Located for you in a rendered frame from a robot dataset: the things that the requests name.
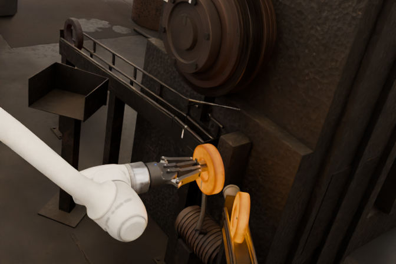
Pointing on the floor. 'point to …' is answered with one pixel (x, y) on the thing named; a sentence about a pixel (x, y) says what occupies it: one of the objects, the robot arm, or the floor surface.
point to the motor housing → (207, 254)
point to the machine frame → (299, 115)
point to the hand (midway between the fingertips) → (208, 164)
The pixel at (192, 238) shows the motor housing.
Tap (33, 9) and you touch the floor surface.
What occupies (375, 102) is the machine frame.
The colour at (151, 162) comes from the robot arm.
